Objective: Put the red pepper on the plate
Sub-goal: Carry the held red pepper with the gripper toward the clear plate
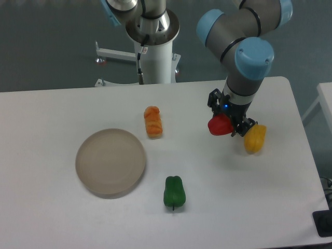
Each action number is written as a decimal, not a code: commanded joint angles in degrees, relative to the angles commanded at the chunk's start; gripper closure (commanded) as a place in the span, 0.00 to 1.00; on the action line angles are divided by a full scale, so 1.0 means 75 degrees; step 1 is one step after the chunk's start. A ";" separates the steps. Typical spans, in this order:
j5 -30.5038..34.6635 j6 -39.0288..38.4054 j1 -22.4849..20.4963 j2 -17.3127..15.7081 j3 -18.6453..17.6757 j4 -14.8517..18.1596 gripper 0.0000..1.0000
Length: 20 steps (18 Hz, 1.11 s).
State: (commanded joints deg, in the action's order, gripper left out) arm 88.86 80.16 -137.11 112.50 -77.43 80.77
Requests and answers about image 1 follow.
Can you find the green pepper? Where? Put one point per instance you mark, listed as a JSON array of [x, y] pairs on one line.
[[174, 195]]

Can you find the yellow pepper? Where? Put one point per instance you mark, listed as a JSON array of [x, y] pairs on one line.
[[255, 138]]

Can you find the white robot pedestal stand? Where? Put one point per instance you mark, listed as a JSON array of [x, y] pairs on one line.
[[156, 63]]

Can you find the white side table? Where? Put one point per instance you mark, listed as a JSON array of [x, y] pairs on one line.
[[323, 102]]

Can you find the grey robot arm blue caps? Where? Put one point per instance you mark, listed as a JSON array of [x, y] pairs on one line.
[[234, 40]]

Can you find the orange bread loaf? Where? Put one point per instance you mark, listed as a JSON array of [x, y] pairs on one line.
[[153, 124]]

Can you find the beige round plate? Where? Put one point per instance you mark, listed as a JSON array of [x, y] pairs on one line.
[[110, 163]]

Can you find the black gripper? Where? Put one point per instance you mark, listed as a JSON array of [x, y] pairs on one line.
[[236, 113]]

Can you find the red pepper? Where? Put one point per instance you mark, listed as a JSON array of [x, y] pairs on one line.
[[220, 125]]

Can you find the black device at table edge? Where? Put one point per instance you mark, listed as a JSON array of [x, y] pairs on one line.
[[322, 220]]

